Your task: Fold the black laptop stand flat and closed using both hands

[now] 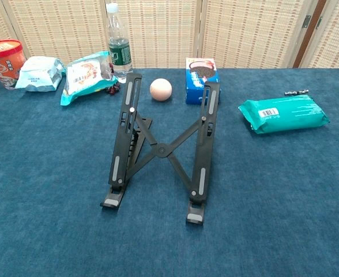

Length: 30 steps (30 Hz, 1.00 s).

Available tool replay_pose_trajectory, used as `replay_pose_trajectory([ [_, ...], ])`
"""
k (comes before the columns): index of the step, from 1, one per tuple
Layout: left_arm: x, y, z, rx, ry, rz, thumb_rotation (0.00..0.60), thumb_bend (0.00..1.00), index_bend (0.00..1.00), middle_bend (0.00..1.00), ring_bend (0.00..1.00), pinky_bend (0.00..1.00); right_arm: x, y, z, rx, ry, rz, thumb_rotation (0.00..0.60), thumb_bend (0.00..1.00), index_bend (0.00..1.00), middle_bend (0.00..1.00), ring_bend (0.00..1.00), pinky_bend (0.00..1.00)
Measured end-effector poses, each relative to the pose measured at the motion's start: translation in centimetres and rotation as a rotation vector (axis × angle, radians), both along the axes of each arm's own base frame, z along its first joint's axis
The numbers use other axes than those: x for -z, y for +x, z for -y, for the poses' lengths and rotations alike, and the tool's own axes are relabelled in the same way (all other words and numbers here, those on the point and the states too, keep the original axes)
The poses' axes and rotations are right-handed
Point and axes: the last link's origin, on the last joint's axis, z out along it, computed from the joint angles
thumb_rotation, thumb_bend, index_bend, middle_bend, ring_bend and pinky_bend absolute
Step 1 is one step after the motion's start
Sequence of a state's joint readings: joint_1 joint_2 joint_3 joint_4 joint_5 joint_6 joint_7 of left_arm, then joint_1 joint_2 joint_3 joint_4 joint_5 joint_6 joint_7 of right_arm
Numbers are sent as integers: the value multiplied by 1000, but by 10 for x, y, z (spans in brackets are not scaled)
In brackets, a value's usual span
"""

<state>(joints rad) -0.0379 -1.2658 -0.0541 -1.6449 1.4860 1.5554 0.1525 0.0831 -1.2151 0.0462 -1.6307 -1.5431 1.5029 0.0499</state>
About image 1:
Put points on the black folding laptop stand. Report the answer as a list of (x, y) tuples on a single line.
[(161, 150)]

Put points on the peach coloured ball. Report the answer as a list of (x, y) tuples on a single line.
[(161, 89)]

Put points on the blue cookie box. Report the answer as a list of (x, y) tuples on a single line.
[(198, 75)]

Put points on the clear water bottle green label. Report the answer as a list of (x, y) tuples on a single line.
[(119, 54)]

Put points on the teal white shrimp snack bag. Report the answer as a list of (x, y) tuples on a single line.
[(83, 75)]

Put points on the teal wet wipes pack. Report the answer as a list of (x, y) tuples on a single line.
[(284, 114)]

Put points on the blue felt table mat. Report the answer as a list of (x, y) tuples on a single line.
[(42, 173)]

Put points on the bamboo folding screen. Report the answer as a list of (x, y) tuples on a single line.
[(244, 29)]

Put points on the light blue tissue pack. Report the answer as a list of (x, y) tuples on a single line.
[(38, 73)]

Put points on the red instant noodle cup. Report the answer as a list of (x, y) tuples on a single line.
[(5, 63)]

